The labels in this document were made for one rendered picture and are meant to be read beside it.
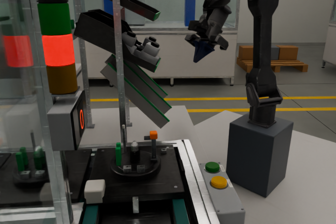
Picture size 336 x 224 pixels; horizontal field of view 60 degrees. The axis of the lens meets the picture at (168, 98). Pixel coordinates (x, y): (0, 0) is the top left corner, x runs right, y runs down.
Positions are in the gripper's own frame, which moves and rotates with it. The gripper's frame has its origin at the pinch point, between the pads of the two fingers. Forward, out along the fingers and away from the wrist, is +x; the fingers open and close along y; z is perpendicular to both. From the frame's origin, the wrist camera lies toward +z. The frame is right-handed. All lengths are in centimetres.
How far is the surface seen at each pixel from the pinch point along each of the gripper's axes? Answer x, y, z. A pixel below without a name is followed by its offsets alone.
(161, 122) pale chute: 27.7, 1.4, 1.2
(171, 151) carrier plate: 34.0, 13.2, 1.2
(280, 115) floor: -46, -145, -252
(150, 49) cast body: 7.8, -3.3, 15.8
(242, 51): -174, -359, -338
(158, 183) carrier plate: 41.4, 25.2, 9.5
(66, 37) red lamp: 22, 33, 48
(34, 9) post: 21, 32, 54
